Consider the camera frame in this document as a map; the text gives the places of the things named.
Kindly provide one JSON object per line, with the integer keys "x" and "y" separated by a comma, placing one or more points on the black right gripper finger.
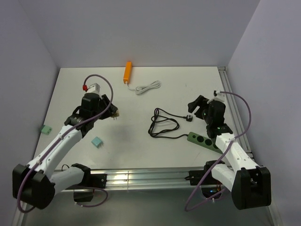
{"x": 193, "y": 107}
{"x": 202, "y": 102}

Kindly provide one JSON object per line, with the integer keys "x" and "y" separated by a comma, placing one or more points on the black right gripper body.
{"x": 205, "y": 116}

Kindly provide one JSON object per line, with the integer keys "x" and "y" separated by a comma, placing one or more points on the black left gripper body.
{"x": 104, "y": 104}

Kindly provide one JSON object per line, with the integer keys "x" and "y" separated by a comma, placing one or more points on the yellow USB plug adapter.
{"x": 115, "y": 115}

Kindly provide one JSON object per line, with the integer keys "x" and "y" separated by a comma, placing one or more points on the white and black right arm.
{"x": 248, "y": 182}

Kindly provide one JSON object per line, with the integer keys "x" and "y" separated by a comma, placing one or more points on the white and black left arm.
{"x": 35, "y": 184}

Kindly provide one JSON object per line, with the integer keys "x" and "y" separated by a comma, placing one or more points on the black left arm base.
{"x": 95, "y": 182}

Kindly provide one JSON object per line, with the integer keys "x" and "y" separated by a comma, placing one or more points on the light blue plug adapter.
{"x": 97, "y": 142}

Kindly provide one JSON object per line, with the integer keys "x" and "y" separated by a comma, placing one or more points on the green plug adapter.
{"x": 45, "y": 129}

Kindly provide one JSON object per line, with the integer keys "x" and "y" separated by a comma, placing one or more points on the green power strip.
{"x": 203, "y": 142}

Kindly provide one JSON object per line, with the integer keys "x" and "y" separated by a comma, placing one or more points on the orange power strip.
{"x": 127, "y": 72}

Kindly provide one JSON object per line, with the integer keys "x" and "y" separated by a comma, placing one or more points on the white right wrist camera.
{"x": 219, "y": 96}

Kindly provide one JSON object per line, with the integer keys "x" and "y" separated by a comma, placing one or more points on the aluminium right rail frame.
{"x": 239, "y": 128}

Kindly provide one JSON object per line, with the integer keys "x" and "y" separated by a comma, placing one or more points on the aluminium rail frame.
{"x": 144, "y": 197}
{"x": 239, "y": 128}

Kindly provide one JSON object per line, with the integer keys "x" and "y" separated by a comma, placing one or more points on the aluminium front rail frame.
{"x": 144, "y": 197}

